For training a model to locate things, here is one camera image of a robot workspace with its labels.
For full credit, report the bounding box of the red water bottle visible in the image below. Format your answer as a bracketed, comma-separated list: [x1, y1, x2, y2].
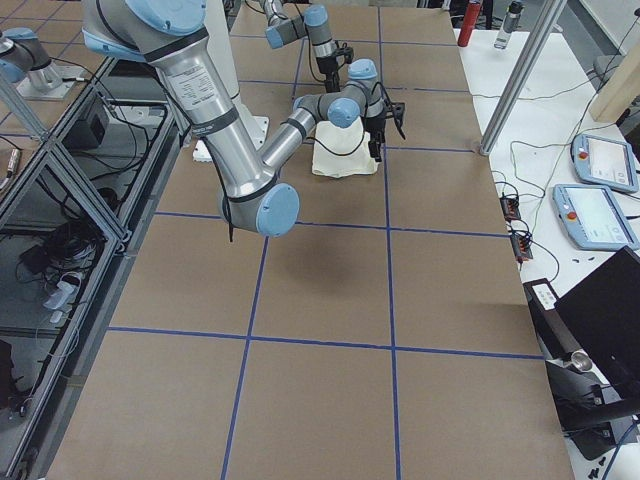
[457, 0, 482, 47]

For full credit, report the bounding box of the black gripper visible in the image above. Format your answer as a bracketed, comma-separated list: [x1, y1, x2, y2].
[315, 43, 353, 93]
[364, 100, 406, 161]

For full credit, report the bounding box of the teach pendant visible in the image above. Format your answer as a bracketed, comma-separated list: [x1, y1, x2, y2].
[552, 184, 639, 251]
[571, 134, 639, 193]

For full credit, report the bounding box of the far teach pendant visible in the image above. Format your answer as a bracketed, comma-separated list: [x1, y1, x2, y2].
[571, 134, 639, 193]

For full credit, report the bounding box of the small orange circuit board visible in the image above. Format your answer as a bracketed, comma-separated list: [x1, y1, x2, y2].
[499, 195, 522, 222]

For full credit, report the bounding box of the aluminium side frame rack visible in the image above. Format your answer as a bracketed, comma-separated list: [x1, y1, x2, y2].
[1, 60, 180, 479]

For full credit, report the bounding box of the wooden beam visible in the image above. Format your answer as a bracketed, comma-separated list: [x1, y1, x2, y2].
[590, 43, 639, 123]

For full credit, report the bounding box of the near teach pendant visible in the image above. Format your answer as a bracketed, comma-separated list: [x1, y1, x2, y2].
[552, 184, 639, 251]

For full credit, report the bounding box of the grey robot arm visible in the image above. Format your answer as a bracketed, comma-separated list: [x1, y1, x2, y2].
[82, 1, 405, 237]
[258, 1, 354, 93]

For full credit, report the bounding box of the clear grey water bottle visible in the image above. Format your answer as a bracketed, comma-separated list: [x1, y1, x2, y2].
[493, 1, 524, 50]

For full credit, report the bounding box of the cream long-sleeve cat shirt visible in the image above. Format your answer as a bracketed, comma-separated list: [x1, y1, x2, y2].
[311, 120, 378, 178]

